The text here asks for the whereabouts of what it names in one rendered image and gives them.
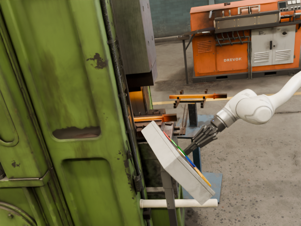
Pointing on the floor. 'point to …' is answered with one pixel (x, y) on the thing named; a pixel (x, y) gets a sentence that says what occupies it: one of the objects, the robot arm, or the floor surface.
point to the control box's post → (169, 193)
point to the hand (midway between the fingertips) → (190, 148)
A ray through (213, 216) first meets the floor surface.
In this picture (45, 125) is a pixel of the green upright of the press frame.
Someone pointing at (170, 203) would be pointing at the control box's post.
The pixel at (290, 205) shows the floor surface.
